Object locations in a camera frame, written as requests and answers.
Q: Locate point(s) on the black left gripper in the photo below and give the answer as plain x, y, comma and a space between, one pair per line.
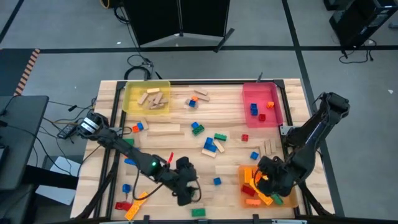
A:
183, 177

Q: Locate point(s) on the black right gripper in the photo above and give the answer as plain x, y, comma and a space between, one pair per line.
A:
275, 180

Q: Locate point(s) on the yellow plastic brick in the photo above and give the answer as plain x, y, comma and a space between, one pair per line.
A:
265, 178
256, 186

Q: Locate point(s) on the orange long plastic brick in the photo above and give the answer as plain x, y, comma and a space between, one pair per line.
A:
257, 175
253, 202

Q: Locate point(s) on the green plastic brick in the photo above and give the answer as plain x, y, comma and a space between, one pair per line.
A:
129, 141
198, 212
198, 130
277, 199
220, 137

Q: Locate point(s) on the orange-yellow plastic brick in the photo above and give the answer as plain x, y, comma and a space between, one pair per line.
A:
247, 174
132, 211
265, 199
141, 199

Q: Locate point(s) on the red long plastic brick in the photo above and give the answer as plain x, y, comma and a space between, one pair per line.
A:
123, 205
248, 190

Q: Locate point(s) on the small blue plastic brick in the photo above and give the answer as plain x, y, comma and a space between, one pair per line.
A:
254, 106
192, 103
126, 188
217, 181
254, 112
213, 148
254, 155
209, 141
207, 147
195, 125
140, 126

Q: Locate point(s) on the small red plastic brick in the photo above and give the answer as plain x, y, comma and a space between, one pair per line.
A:
245, 137
262, 117

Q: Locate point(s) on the small orange plastic brick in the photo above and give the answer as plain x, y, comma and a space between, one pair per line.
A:
270, 104
194, 98
136, 128

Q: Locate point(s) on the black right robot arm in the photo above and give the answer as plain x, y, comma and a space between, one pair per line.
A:
314, 133

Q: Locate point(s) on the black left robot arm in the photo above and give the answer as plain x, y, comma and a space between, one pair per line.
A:
130, 154

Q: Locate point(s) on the orange translucent plastic bin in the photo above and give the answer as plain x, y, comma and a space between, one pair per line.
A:
290, 199

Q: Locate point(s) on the grey metal mounting plate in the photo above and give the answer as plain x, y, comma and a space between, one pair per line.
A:
286, 129

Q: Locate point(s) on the blue long plastic brick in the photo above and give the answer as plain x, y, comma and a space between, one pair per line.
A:
130, 161

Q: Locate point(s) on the pink translucent plastic bin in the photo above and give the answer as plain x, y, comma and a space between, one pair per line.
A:
264, 93

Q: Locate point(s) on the yellow translucent plastic bin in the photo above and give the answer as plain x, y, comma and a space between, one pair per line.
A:
132, 90

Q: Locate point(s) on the white floor board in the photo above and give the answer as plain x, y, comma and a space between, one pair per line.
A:
62, 165

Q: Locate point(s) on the black power adapter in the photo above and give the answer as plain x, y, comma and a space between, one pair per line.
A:
66, 131

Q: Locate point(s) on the black folding screen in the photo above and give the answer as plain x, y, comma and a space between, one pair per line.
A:
155, 18

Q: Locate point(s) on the black side desk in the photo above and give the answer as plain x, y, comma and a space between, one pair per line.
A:
21, 140

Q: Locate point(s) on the black equipment rack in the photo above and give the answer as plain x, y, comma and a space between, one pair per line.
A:
360, 18

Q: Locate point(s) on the black mat with striped edge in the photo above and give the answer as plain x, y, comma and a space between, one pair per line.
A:
12, 71

